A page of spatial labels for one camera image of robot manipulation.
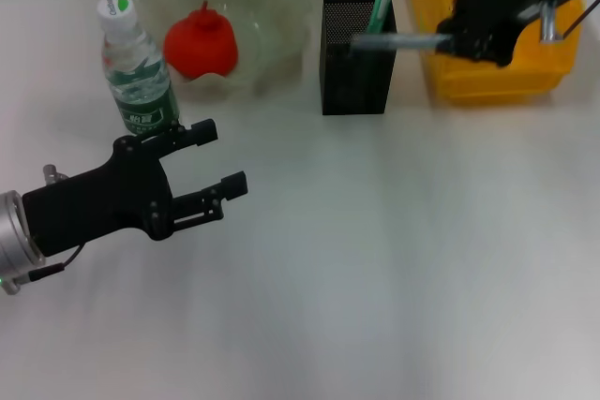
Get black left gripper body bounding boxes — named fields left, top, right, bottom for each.
left=22, top=135, right=175, bottom=256

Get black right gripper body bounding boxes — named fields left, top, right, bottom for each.
left=451, top=0, right=554, bottom=48

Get grey marker pen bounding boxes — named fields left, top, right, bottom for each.
left=349, top=30, right=455, bottom=52

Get green pen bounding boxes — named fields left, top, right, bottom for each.
left=367, top=0, right=394, bottom=35

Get red soft tomato toy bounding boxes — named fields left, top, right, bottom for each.
left=162, top=0, right=240, bottom=81

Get clear bottle with green label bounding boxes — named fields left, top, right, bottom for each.
left=97, top=0, right=183, bottom=138

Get black mesh pen holder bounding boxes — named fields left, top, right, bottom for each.
left=320, top=0, right=399, bottom=116

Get translucent green fruit bowl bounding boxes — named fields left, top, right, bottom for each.
left=133, top=0, right=314, bottom=101

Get yellow plastic bin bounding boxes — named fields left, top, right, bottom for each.
left=409, top=0, right=585, bottom=105

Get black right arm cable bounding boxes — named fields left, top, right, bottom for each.
left=537, top=0, right=600, bottom=45

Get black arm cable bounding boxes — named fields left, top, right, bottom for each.
left=537, top=0, right=600, bottom=45
left=26, top=244, right=86, bottom=283

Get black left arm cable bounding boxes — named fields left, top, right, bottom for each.
left=26, top=244, right=86, bottom=283

